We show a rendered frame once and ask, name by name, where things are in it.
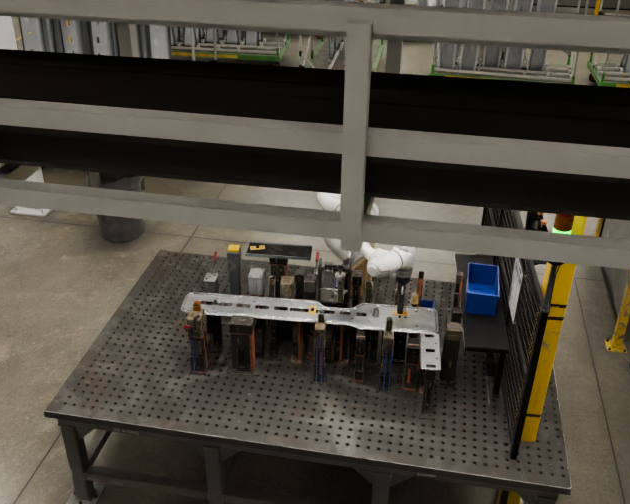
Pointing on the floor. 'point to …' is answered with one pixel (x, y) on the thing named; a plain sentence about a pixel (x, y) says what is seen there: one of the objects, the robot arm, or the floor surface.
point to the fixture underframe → (82, 469)
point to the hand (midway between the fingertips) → (400, 306)
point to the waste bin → (114, 230)
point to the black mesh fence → (517, 332)
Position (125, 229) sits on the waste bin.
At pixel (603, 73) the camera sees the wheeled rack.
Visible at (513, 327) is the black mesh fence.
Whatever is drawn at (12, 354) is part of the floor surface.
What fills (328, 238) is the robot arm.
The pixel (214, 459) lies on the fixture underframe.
